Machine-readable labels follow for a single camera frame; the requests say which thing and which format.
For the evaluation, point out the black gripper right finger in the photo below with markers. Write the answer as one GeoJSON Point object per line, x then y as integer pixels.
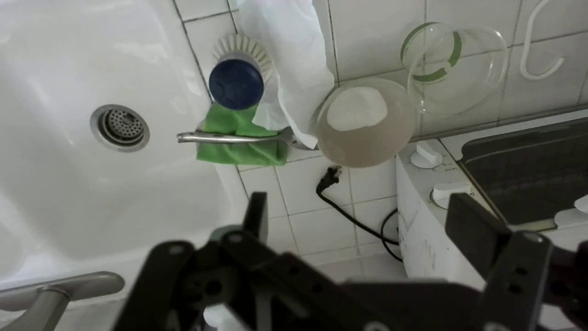
{"type": "Point", "coordinates": [511, 263]}

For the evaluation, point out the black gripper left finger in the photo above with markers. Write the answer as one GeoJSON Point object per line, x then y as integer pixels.
{"type": "Point", "coordinates": [254, 222]}

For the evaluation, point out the small white toaster oven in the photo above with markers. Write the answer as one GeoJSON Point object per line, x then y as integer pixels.
{"type": "Point", "coordinates": [527, 174]}

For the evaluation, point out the white paper towel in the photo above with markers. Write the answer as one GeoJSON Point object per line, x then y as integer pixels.
{"type": "Point", "coordinates": [300, 77]}

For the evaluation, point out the sink drain strainer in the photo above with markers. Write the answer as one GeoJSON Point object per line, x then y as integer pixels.
{"type": "Point", "coordinates": [120, 127]}

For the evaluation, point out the white sink basin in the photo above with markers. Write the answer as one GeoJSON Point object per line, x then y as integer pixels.
{"type": "Point", "coordinates": [94, 95]}

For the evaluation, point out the chrome kitchen faucet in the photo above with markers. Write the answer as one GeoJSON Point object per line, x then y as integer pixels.
{"type": "Point", "coordinates": [41, 305]}

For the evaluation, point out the green plastic lid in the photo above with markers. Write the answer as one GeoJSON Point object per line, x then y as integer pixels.
{"type": "Point", "coordinates": [430, 51]}

